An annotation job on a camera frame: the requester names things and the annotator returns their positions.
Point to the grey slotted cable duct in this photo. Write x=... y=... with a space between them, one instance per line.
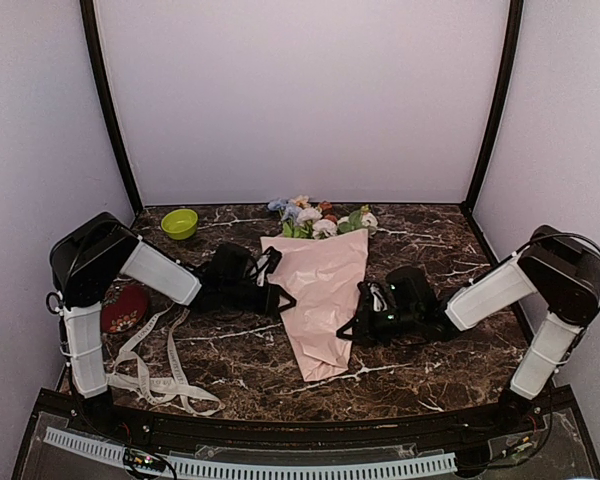
x=224 y=463

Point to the black frame post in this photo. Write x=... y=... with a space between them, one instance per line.
x=106 y=101
x=503 y=78

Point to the pink wrapping paper sheet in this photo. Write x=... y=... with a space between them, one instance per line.
x=322 y=276

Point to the right black frame post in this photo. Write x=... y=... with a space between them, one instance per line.
x=503 y=78

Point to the beige printed ribbon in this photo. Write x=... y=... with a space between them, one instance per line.
x=131 y=371

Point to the white rose stem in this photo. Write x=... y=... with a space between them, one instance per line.
x=307 y=223
x=360 y=219

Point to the peach and orange flower stem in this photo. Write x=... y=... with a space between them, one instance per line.
x=315 y=205

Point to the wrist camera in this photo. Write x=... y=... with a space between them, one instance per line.
x=232 y=263
x=403 y=286

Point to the red embroidered pouch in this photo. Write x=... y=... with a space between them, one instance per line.
x=122 y=308

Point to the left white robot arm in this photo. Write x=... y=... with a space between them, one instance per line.
x=87 y=261

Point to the green plastic bowl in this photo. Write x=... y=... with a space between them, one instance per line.
x=180 y=224

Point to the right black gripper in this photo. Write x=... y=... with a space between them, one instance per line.
x=366 y=333

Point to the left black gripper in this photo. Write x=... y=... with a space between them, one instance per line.
x=268 y=304

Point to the left black frame post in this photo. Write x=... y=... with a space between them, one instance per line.
x=106 y=101

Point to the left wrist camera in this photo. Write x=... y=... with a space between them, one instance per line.
x=232 y=263

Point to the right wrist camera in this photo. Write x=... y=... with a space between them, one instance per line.
x=403 y=286

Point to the blue flower stem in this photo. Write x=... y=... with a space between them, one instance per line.
x=279 y=206

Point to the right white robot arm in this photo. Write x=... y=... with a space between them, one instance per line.
x=558 y=269

